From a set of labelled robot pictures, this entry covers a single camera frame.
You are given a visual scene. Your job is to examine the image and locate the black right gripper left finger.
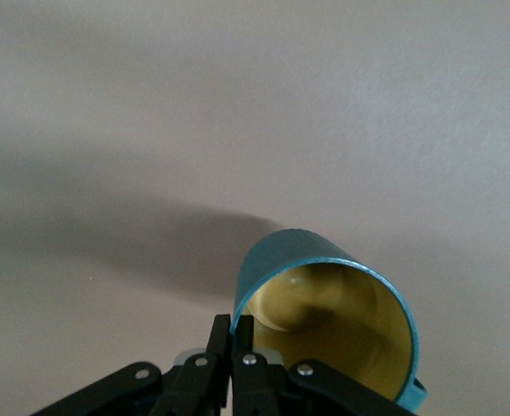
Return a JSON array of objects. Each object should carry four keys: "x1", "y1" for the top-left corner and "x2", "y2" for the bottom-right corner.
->
[{"x1": 29, "y1": 314, "x2": 232, "y2": 416}]

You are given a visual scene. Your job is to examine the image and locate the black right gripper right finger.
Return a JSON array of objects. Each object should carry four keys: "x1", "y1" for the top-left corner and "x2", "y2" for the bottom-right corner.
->
[{"x1": 232, "y1": 315, "x2": 416, "y2": 416}]

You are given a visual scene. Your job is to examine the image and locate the teal mug yellow inside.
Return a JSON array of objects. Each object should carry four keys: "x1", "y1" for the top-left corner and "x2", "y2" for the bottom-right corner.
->
[{"x1": 230, "y1": 228, "x2": 431, "y2": 413}]

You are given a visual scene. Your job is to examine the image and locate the brown table cover mat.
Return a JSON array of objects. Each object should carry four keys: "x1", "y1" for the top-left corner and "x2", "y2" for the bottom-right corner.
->
[{"x1": 0, "y1": 0, "x2": 510, "y2": 416}]

